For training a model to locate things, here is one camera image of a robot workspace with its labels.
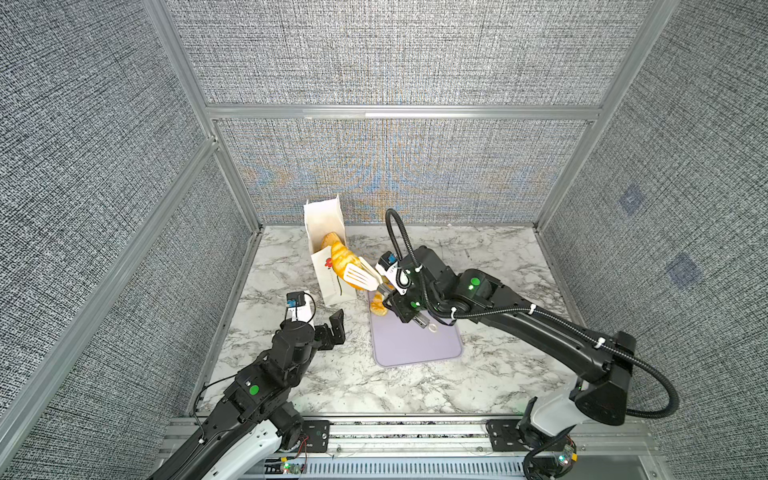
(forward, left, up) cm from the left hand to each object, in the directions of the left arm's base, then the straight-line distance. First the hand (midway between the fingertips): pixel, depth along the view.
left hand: (328, 314), depth 73 cm
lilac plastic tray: (+1, -17, -21) cm, 27 cm away
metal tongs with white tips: (+4, -9, +9) cm, 14 cm away
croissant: (+9, -4, +10) cm, 14 cm away
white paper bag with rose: (+33, +3, +2) cm, 34 cm away
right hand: (+2, -14, +4) cm, 15 cm away
